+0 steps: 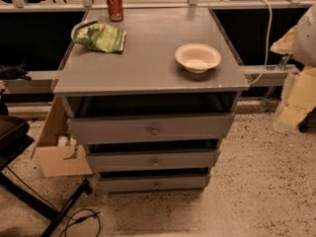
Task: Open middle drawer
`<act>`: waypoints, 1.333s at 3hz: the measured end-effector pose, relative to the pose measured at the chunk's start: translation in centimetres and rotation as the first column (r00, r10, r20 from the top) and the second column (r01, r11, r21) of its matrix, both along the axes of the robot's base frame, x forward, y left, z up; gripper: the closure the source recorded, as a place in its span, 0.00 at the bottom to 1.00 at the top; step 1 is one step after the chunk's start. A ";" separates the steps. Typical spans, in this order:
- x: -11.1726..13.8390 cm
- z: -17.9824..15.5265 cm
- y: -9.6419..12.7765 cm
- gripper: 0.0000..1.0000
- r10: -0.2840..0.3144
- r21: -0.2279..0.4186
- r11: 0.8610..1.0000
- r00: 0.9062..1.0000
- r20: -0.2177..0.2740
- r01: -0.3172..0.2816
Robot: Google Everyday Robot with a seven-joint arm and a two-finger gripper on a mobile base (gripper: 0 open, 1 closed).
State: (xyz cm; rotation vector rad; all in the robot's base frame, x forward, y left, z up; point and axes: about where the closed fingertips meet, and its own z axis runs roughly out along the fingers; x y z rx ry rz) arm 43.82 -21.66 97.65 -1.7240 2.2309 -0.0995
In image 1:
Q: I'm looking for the grey drawer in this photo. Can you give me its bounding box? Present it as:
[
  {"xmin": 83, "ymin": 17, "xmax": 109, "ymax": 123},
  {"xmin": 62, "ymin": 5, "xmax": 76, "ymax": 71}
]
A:
[
  {"xmin": 87, "ymin": 149, "xmax": 220, "ymax": 172},
  {"xmin": 100, "ymin": 174, "xmax": 210, "ymax": 194},
  {"xmin": 67, "ymin": 113, "xmax": 234, "ymax": 144}
]

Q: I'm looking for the grey top drawer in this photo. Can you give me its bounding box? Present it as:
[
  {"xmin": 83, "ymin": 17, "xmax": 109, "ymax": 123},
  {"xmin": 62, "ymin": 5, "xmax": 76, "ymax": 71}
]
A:
[{"xmin": 67, "ymin": 113, "xmax": 234, "ymax": 144}]

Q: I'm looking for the grey bottom drawer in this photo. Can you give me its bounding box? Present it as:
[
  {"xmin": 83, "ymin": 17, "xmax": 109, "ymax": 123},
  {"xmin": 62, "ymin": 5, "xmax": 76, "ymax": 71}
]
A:
[{"xmin": 100, "ymin": 174, "xmax": 210, "ymax": 194}]

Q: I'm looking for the black floor cable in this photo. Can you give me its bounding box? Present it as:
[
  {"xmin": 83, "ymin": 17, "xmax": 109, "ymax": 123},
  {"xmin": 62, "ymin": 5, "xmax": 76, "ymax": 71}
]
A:
[{"xmin": 6, "ymin": 166, "xmax": 102, "ymax": 237}]

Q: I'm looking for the black stand frame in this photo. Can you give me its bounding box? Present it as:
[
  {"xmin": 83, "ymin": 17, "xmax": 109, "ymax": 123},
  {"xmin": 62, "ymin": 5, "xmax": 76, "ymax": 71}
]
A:
[{"xmin": 0, "ymin": 116, "xmax": 93, "ymax": 237}]

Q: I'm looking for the white bottle in box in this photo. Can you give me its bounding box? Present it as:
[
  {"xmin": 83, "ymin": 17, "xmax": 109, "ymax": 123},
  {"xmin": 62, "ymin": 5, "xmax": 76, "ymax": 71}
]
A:
[{"xmin": 57, "ymin": 135, "xmax": 77, "ymax": 146}]

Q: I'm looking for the white hanging cable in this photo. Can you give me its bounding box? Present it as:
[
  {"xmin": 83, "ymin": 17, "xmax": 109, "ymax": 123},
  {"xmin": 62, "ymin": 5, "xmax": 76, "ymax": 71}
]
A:
[{"xmin": 248, "ymin": 0, "xmax": 275, "ymax": 86}]

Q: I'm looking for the green chip bag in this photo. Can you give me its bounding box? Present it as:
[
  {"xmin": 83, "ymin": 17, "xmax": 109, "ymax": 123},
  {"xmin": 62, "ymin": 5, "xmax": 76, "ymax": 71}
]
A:
[{"xmin": 71, "ymin": 19, "xmax": 125, "ymax": 53}]

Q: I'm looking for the white paper bowl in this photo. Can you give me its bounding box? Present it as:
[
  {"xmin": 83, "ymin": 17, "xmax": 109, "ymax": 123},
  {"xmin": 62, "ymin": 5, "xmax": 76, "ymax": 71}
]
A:
[{"xmin": 175, "ymin": 43, "xmax": 221, "ymax": 73}]

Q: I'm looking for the metal railing frame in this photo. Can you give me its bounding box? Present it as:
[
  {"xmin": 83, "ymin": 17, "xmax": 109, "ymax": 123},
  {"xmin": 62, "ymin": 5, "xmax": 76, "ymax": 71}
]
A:
[{"xmin": 0, "ymin": 0, "xmax": 316, "ymax": 87}]

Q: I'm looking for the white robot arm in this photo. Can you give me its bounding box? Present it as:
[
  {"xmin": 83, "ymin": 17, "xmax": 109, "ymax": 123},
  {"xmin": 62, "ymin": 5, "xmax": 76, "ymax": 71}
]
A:
[{"xmin": 270, "ymin": 3, "xmax": 316, "ymax": 132}]

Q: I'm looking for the cardboard box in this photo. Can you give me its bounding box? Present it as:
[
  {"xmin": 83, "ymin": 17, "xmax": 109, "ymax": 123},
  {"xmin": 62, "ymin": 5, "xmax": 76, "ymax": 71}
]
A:
[{"xmin": 36, "ymin": 97, "xmax": 92, "ymax": 177}]

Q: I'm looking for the red soda can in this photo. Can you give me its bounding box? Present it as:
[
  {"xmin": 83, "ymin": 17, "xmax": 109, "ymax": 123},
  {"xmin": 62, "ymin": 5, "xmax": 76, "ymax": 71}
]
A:
[{"xmin": 107, "ymin": 0, "xmax": 123, "ymax": 22}]

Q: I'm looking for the grey drawer cabinet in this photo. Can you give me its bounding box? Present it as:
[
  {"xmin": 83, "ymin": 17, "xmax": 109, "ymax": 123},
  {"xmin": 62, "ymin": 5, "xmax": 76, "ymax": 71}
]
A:
[{"xmin": 54, "ymin": 8, "xmax": 249, "ymax": 183}]

